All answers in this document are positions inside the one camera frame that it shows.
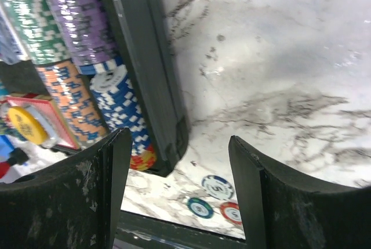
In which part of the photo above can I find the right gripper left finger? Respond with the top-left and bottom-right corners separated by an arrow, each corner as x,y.
1,128 -> 132,248

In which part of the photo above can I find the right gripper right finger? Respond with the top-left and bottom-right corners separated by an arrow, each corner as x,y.
228,136 -> 370,248

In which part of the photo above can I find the red poker chip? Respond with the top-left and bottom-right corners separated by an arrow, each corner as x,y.
219,201 -> 242,225

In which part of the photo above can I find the green white poker chip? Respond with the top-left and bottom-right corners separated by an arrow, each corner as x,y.
201,175 -> 235,200

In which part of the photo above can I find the red playing card deck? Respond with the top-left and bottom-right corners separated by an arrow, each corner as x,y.
1,92 -> 80,150

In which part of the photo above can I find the yellow big blind button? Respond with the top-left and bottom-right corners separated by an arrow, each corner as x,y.
8,106 -> 49,145

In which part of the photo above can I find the black poker set case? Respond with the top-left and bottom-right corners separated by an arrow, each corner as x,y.
1,0 -> 189,177

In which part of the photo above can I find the red black marker cap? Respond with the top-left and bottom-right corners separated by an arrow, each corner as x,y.
1,148 -> 29,178

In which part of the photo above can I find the green red chip stack row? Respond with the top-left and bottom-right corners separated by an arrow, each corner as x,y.
1,0 -> 107,148

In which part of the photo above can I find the blue playing card deck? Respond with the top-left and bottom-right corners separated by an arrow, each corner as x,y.
1,8 -> 28,65

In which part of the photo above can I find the purple blue chip stack row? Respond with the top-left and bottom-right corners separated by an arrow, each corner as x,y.
46,0 -> 157,171

